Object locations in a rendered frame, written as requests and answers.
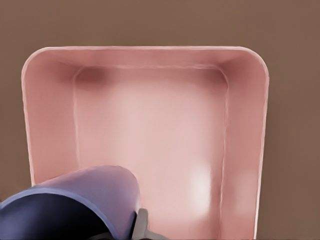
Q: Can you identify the pink plastic box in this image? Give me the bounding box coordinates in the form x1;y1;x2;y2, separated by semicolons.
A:
20;45;270;240

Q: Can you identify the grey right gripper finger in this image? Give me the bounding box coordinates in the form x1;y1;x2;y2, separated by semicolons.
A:
130;207;168;240

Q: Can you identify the purple cup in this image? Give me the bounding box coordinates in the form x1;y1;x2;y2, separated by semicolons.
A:
0;164;142;240

